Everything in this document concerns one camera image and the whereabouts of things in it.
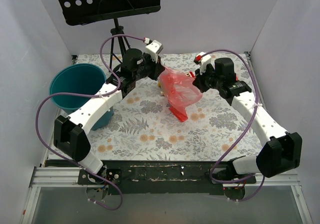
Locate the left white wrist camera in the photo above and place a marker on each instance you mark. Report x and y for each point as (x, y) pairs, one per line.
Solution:
(153, 48)

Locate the colourful toy brick car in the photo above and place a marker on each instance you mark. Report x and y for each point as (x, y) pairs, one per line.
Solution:
(162, 91)

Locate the aluminium frame rail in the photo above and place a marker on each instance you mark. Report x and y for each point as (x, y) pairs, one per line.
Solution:
(56, 198)

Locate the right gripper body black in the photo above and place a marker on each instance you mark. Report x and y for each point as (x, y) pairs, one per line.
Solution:
(200, 81)

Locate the red window toy brick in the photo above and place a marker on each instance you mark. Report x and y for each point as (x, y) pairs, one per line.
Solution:
(189, 75)

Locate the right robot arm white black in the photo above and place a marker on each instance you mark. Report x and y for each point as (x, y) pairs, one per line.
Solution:
(281, 150)

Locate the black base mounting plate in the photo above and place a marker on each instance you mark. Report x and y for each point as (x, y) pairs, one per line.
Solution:
(161, 177)

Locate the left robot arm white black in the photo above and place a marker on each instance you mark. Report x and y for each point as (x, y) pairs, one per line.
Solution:
(70, 133)

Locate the black music stand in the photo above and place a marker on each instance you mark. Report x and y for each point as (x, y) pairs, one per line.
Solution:
(82, 12)

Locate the teal plastic trash bin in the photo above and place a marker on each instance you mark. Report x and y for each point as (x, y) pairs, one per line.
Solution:
(83, 78)

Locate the red plastic trash bag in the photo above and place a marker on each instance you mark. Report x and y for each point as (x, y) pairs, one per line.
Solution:
(179, 92)

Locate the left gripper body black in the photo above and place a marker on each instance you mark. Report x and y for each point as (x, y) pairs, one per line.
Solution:
(157, 70)

